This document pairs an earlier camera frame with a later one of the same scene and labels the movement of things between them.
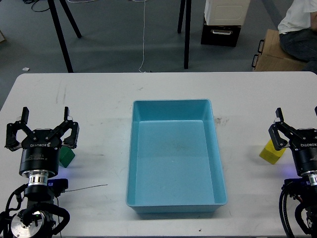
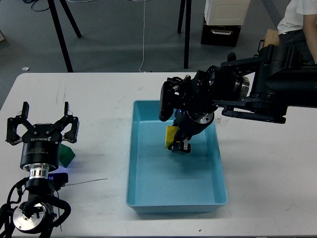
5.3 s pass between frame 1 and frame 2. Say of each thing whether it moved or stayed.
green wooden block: stayed
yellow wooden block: moved
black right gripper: moved
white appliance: stayed
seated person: stayed
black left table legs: stayed
